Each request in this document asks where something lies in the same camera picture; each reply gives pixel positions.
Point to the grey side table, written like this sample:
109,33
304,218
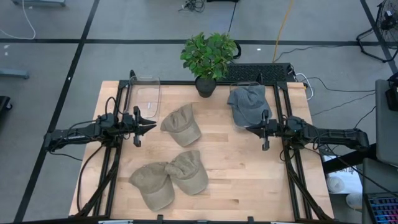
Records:
387,133

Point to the black aluminium table frame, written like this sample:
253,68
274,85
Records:
174,82

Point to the green leafy small tree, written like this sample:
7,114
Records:
208,56

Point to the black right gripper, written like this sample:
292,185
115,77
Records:
273,128

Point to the beige baseball cap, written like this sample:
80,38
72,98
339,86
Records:
182,126
152,186
189,177

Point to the black floor fan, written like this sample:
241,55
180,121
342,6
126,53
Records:
388,25

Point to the grey-blue baseball cap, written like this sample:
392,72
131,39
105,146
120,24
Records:
248,104

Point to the white round cup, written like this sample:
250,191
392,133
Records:
354,201
335,184

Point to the black plant pot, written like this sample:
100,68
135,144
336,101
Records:
205,88

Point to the laptop with rainbow keyboard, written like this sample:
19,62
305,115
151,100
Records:
384,210

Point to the clear plastic bin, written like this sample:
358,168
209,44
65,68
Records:
244,83
146,93

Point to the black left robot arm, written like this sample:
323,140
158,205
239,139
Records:
71,135

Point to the black perforated computer case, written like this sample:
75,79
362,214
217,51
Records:
258,72

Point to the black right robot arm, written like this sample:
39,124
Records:
335,135

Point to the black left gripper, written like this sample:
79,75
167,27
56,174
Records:
136,127

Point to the grey furniture foot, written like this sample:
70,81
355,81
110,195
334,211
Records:
14,73
40,2

